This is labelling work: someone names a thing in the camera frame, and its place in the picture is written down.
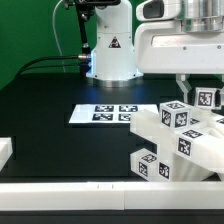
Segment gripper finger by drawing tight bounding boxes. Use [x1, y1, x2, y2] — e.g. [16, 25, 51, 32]
[216, 74, 224, 107]
[176, 74, 192, 103]

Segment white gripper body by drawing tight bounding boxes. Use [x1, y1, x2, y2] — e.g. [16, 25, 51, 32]
[135, 20, 224, 74]

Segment white chair back frame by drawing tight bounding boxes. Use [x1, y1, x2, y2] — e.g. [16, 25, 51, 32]
[130, 109, 224, 175]

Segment white chair seat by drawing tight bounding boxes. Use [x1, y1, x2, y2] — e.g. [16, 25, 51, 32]
[158, 107, 224, 182]

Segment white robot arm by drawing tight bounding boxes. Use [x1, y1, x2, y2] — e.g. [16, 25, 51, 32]
[87, 0, 224, 109]

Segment white tag base sheet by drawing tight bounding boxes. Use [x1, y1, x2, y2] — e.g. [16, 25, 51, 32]
[69, 104, 158, 124]

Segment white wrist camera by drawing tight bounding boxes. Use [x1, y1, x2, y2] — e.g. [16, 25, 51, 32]
[136, 0, 181, 21]

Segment grey thin cable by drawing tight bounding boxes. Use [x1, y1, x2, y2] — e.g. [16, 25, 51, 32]
[52, 0, 67, 74]

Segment black cables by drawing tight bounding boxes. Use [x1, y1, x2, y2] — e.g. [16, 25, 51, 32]
[14, 54, 92, 78]

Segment white left wall block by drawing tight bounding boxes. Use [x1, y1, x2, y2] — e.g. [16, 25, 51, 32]
[0, 137, 13, 171]

